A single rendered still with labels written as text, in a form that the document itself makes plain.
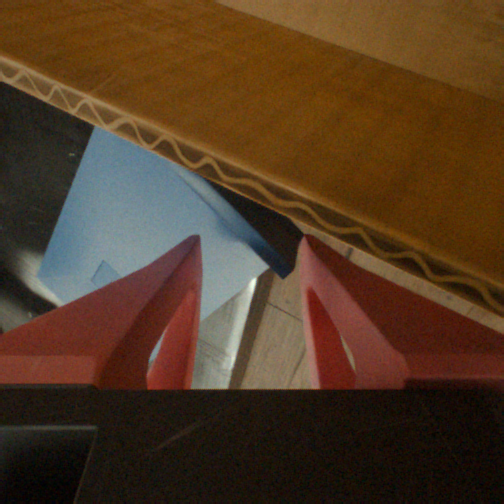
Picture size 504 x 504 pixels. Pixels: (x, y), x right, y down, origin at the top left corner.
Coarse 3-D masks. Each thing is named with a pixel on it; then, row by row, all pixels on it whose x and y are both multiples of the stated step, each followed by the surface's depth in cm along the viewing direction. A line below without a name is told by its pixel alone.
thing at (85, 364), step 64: (192, 256) 11; (64, 320) 7; (128, 320) 7; (192, 320) 12; (0, 384) 5; (64, 384) 5; (128, 384) 6; (0, 448) 5; (64, 448) 5; (128, 448) 4; (192, 448) 4; (256, 448) 4; (320, 448) 4; (384, 448) 4; (448, 448) 4
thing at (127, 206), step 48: (96, 144) 14; (96, 192) 15; (144, 192) 14; (192, 192) 13; (96, 240) 17; (144, 240) 16; (240, 240) 13; (288, 240) 11; (48, 288) 22; (96, 288) 19; (240, 288) 14
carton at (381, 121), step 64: (0, 0) 9; (64, 0) 9; (128, 0) 10; (192, 0) 11; (256, 0) 11; (320, 0) 10; (384, 0) 10; (448, 0) 9; (0, 64) 7; (64, 64) 7; (128, 64) 8; (192, 64) 8; (256, 64) 9; (320, 64) 9; (384, 64) 10; (448, 64) 10; (128, 128) 6; (192, 128) 6; (256, 128) 7; (320, 128) 7; (384, 128) 8; (448, 128) 8; (256, 192) 6; (320, 192) 6; (384, 192) 6; (448, 192) 6; (384, 256) 6; (448, 256) 5
